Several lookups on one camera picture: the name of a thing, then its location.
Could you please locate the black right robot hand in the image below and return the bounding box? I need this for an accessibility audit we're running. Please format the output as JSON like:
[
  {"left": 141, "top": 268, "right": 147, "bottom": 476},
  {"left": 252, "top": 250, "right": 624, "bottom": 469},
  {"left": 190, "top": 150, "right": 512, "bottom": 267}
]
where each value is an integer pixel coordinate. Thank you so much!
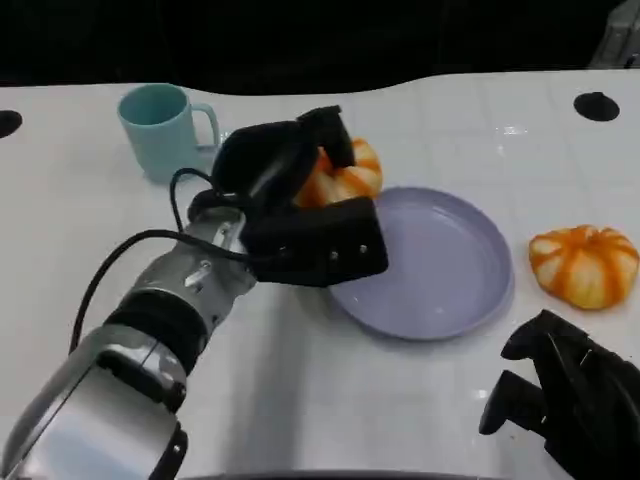
[{"left": 478, "top": 309, "right": 640, "bottom": 480}]

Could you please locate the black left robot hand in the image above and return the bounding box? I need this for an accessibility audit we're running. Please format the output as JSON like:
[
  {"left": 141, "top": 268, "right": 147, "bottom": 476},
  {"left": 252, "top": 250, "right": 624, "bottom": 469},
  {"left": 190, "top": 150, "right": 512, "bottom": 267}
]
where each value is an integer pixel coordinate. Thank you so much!
[{"left": 209, "top": 105, "right": 357, "bottom": 216}]

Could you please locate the orange white toy bread roll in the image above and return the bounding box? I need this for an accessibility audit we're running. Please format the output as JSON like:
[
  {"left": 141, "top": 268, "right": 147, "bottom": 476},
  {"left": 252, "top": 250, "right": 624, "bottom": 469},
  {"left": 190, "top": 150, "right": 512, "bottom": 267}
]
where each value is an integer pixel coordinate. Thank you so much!
[
  {"left": 528, "top": 224, "right": 640, "bottom": 311},
  {"left": 294, "top": 137, "right": 384, "bottom": 209}
]

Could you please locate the pale green mug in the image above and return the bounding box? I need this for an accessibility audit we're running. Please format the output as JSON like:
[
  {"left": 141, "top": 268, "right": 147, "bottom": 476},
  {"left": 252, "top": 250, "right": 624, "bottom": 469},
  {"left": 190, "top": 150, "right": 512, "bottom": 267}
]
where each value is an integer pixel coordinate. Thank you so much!
[{"left": 116, "top": 83, "right": 221, "bottom": 184}]

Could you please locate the lilac plate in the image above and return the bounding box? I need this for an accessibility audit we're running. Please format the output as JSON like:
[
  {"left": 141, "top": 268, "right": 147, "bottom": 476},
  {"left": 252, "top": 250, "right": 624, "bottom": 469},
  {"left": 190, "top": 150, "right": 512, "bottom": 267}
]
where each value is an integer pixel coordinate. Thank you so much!
[{"left": 327, "top": 186, "right": 516, "bottom": 342}]

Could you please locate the grey background equipment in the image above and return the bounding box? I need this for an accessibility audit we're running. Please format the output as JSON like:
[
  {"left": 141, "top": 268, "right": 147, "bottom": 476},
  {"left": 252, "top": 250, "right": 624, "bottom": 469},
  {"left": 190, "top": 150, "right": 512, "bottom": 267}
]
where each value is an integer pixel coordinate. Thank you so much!
[{"left": 589, "top": 0, "right": 640, "bottom": 71}]

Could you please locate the short black looped cable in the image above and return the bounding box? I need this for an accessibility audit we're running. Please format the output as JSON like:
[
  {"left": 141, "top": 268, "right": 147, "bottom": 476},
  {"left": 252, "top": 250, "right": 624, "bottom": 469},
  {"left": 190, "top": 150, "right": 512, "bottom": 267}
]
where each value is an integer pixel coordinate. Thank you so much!
[{"left": 169, "top": 167, "right": 226, "bottom": 236}]

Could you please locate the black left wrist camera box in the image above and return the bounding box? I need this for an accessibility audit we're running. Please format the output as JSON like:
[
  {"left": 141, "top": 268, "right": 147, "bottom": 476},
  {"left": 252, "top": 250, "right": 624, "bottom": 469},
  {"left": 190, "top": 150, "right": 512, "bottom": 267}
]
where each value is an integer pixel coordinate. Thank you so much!
[{"left": 241, "top": 197, "right": 390, "bottom": 289}]

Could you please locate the long black arm cable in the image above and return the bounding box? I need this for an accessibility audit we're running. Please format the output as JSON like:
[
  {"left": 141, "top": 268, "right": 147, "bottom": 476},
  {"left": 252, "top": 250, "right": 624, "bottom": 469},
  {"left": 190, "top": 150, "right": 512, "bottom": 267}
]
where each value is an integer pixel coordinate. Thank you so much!
[{"left": 69, "top": 228, "right": 261, "bottom": 361}]

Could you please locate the black table cable hole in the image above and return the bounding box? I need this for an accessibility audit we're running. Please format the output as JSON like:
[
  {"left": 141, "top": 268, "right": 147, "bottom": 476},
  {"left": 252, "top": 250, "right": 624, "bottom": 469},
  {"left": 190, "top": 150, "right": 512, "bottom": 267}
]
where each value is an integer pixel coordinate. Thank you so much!
[
  {"left": 0, "top": 109, "right": 24, "bottom": 140},
  {"left": 573, "top": 92, "right": 621, "bottom": 121}
]

